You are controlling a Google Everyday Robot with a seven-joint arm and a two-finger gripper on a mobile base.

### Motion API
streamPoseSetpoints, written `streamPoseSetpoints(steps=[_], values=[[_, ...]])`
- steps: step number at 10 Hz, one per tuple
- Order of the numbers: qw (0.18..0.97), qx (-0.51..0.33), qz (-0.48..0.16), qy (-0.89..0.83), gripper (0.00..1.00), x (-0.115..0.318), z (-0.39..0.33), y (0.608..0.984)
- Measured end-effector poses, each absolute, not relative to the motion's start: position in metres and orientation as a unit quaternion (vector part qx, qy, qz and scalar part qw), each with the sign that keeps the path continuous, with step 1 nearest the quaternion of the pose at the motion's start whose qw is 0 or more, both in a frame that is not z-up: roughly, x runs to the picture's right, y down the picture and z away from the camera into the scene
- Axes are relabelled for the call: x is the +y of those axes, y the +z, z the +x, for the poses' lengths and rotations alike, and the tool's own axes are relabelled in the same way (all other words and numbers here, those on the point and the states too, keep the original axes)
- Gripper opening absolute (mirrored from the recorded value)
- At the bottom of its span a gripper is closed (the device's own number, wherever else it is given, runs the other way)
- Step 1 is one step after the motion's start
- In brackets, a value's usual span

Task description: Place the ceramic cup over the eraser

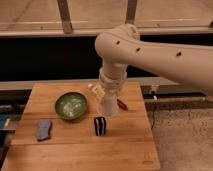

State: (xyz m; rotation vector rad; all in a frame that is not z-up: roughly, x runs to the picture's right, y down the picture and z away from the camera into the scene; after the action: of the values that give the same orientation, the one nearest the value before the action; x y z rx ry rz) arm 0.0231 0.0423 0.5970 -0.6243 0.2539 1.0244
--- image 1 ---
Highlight left metal frame post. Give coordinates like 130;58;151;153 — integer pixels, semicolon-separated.
57;0;73;34

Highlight metal frame post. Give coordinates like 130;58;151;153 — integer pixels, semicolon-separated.
57;0;73;34
125;0;137;32

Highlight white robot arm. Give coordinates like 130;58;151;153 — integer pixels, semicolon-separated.
95;24;213;96

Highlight right metal frame post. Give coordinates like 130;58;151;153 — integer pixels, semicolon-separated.
125;0;137;32

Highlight black cable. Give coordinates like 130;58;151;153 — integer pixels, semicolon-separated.
150;98;158;130

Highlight blue grey sponge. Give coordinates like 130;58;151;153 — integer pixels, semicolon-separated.
36;120;52;141

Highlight black white striped eraser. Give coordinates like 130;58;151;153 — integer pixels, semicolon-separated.
94;117;106;136

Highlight green ceramic bowl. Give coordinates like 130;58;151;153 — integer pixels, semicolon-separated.
55;92;88;120

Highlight white tube red cap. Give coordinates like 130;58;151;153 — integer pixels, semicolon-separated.
88;84;128;110

